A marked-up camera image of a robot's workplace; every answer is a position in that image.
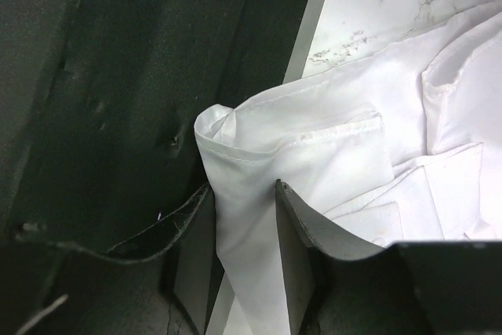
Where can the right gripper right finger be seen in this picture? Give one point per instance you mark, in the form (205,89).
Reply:
(338,283)

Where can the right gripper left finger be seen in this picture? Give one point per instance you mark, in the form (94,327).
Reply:
(156,282)

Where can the white long sleeve shirt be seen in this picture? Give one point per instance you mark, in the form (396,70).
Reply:
(352,142)

